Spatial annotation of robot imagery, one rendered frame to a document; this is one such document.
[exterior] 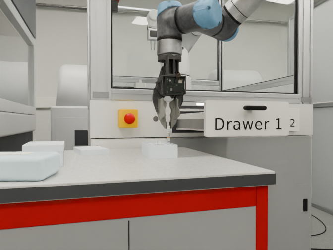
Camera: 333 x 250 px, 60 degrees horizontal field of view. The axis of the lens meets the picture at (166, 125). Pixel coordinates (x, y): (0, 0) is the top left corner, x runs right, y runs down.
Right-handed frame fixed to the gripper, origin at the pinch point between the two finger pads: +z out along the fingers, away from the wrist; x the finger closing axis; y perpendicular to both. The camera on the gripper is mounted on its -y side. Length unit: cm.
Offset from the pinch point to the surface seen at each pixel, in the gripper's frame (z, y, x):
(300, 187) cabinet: 30, -30, 72
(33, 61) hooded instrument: -39, -117, -59
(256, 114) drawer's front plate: -3.0, 4.9, 27.2
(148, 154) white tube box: 8.3, 6.1, -7.0
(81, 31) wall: -128, -349, -39
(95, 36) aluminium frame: -33.0, -28.2, -21.1
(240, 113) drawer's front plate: -3.3, 5.0, 21.5
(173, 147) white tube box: 6.5, 6.1, 0.0
